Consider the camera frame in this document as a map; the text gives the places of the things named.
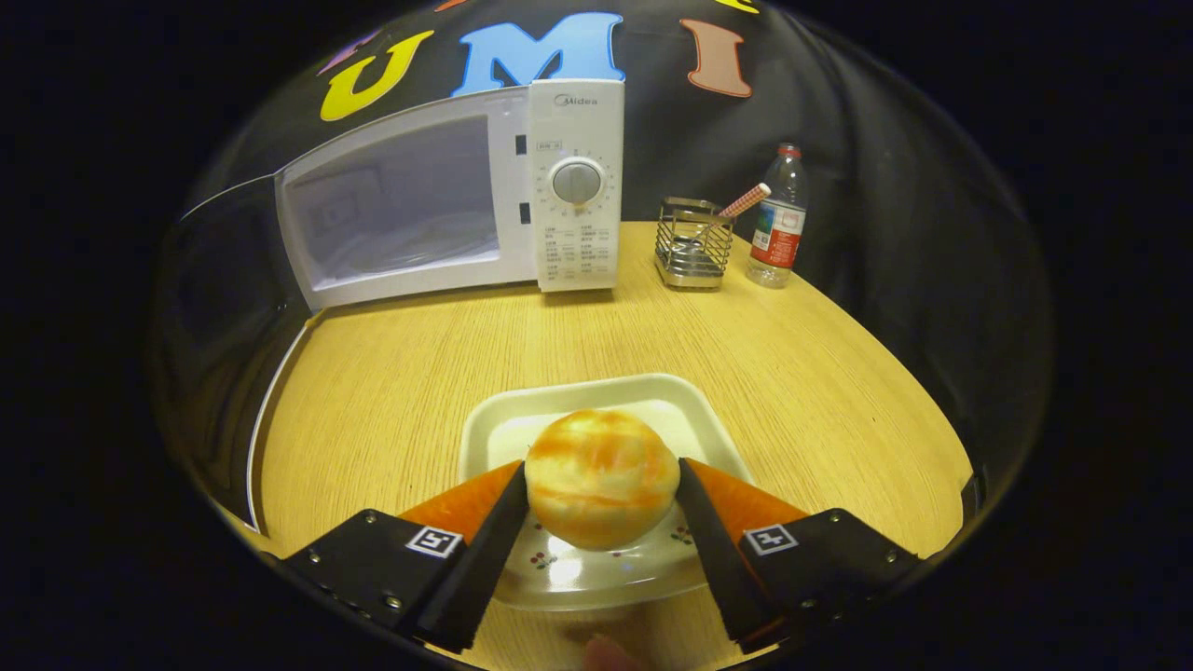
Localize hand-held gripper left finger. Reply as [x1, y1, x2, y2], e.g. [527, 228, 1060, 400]
[280, 459, 530, 653]

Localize white microwave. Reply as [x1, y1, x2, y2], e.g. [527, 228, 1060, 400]
[149, 79, 625, 534]

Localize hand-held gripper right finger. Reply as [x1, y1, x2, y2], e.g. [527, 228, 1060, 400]
[676, 457, 928, 653]

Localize metal wire basket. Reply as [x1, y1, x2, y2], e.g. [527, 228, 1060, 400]
[654, 197, 734, 290]

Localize red white striped straw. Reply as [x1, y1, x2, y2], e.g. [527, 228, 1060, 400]
[716, 183, 773, 223]

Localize cream square plate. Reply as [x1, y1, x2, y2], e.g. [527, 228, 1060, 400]
[459, 373, 754, 613]

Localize round golden bun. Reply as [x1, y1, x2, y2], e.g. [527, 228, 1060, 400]
[524, 408, 681, 551]

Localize clear plastic water bottle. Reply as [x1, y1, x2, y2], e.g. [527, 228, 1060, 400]
[746, 143, 808, 289]

